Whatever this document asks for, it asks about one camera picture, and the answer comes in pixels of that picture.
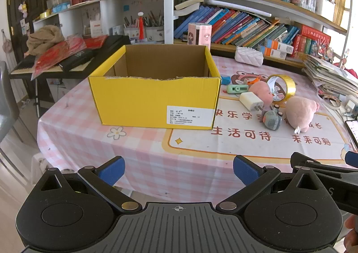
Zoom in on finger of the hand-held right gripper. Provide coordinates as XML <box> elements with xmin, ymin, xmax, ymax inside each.
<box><xmin>345</xmin><ymin>151</ymin><xmax>358</xmax><ymax>167</ymax></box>
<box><xmin>290</xmin><ymin>152</ymin><xmax>358</xmax><ymax>181</ymax></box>

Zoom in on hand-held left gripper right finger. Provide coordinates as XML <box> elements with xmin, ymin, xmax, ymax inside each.
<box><xmin>216</xmin><ymin>155</ymin><xmax>325</xmax><ymax>214</ymax></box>

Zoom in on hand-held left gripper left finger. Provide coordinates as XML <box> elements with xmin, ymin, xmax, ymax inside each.
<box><xmin>35</xmin><ymin>156</ymin><xmax>143</xmax><ymax>215</ymax></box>

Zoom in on large pink plush pig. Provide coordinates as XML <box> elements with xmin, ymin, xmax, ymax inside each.
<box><xmin>285</xmin><ymin>97</ymin><xmax>320</xmax><ymax>133</ymax></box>

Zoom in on grey toy robot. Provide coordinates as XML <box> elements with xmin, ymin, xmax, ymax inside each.
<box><xmin>260</xmin><ymin>105</ymin><xmax>283</xmax><ymax>131</ymax></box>

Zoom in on white charger plug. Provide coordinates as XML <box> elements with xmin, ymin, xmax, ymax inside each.
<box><xmin>240</xmin><ymin>91</ymin><xmax>265</xmax><ymax>112</ymax></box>

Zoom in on yellow tape roll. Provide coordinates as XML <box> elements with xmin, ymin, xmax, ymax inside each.
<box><xmin>267</xmin><ymin>74</ymin><xmax>296</xmax><ymax>103</ymax></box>

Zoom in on yellow cardboard box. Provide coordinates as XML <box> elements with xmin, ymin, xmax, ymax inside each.
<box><xmin>88</xmin><ymin>44</ymin><xmax>222</xmax><ymax>131</ymax></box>

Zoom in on small pink plush pig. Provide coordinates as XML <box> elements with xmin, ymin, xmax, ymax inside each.
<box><xmin>249</xmin><ymin>81</ymin><xmax>273</xmax><ymax>107</ymax></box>

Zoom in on person's right hand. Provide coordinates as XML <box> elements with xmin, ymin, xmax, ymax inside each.
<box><xmin>345</xmin><ymin>212</ymin><xmax>358</xmax><ymax>253</ymax></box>

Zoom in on black smartphone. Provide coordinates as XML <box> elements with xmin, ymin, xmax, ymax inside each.
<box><xmin>345</xmin><ymin>120</ymin><xmax>358</xmax><ymax>147</ymax></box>

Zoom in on white power adapter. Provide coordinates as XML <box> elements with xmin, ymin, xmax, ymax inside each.
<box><xmin>345</xmin><ymin>97</ymin><xmax>358</xmax><ymax>114</ymax></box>

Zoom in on patterned tape roll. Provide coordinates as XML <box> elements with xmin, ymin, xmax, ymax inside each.
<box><xmin>319</xmin><ymin>92</ymin><xmax>342</xmax><ymax>108</ymax></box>

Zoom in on mint green small device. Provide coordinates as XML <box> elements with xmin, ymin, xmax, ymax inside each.
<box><xmin>226</xmin><ymin>84</ymin><xmax>249</xmax><ymax>94</ymax></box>

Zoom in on stack of papers and notebooks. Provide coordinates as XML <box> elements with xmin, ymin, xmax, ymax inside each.
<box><xmin>302</xmin><ymin>55</ymin><xmax>358</xmax><ymax>97</ymax></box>

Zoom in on cartoon figurines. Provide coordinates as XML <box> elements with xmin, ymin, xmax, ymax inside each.
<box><xmin>317</xmin><ymin>46</ymin><xmax>336</xmax><ymax>62</ymax></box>

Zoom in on orange white carton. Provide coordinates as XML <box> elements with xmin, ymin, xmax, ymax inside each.
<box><xmin>277</xmin><ymin>42</ymin><xmax>294</xmax><ymax>54</ymax></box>
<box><xmin>264</xmin><ymin>38</ymin><xmax>280</xmax><ymax>50</ymax></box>
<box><xmin>258</xmin><ymin>46</ymin><xmax>287</xmax><ymax>60</ymax></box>

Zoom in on white quilted pouch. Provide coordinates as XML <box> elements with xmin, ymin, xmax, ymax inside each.
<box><xmin>235</xmin><ymin>46</ymin><xmax>264</xmax><ymax>67</ymax></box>

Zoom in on black electric keyboard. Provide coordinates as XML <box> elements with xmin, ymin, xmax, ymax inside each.
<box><xmin>10</xmin><ymin>35</ymin><xmax>132</xmax><ymax>79</ymax></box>

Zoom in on thick red book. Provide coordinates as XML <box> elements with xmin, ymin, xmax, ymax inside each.
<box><xmin>300</xmin><ymin>24</ymin><xmax>331</xmax><ymax>44</ymax></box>

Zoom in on large red plastic packet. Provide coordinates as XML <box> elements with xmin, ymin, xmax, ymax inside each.
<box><xmin>31</xmin><ymin>38</ymin><xmax>87</xmax><ymax>79</ymax></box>

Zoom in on small red packet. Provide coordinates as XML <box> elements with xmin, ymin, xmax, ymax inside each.
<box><xmin>84</xmin><ymin>36</ymin><xmax>108</xmax><ymax>49</ymax></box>

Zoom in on white pen holder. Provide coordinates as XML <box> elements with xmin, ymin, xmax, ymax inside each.
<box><xmin>123</xmin><ymin>15</ymin><xmax>140</xmax><ymax>40</ymax></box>
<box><xmin>145</xmin><ymin>11</ymin><xmax>164</xmax><ymax>42</ymax></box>

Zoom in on white box red label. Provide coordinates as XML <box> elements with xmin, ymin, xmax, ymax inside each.
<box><xmin>90</xmin><ymin>20</ymin><xmax>102</xmax><ymax>37</ymax></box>

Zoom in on row of colourful books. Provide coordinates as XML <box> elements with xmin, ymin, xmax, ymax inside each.
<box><xmin>173</xmin><ymin>6</ymin><xmax>300</xmax><ymax>48</ymax></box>

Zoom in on pink cylindrical container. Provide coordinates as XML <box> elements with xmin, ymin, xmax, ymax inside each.
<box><xmin>188</xmin><ymin>22</ymin><xmax>212</xmax><ymax>47</ymax></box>

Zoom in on red tassel doll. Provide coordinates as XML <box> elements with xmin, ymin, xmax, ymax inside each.
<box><xmin>137</xmin><ymin>12</ymin><xmax>146</xmax><ymax>40</ymax></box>

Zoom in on beige crumpled cloth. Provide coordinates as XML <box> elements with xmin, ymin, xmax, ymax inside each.
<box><xmin>26</xmin><ymin>25</ymin><xmax>65</xmax><ymax>55</ymax></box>

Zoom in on white storage box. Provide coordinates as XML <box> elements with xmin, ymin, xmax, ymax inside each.
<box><xmin>316</xmin><ymin>0</ymin><xmax>336</xmax><ymax>21</ymax></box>

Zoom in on row of yellow books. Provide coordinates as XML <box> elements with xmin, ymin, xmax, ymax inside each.
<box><xmin>334</xmin><ymin>0</ymin><xmax>351</xmax><ymax>27</ymax></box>

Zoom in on white curved shelf unit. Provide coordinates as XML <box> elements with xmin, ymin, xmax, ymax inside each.
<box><xmin>34</xmin><ymin>0</ymin><xmax>165</xmax><ymax>44</ymax></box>

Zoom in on white rolled paper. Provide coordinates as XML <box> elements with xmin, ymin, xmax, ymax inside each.
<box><xmin>208</xmin><ymin>0</ymin><xmax>272</xmax><ymax>17</ymax></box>

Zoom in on lying cream paperback book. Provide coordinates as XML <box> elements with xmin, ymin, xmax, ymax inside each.
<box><xmin>175</xmin><ymin>0</ymin><xmax>205</xmax><ymax>10</ymax></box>
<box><xmin>173</xmin><ymin>6</ymin><xmax>200</xmax><ymax>17</ymax></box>

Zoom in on white wooden bookshelf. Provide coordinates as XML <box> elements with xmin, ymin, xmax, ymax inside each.
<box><xmin>164</xmin><ymin>0</ymin><xmax>353</xmax><ymax>69</ymax></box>

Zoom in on small wall hanging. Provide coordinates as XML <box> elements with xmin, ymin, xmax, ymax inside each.
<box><xmin>1</xmin><ymin>30</ymin><xmax>13</xmax><ymax>54</ymax></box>

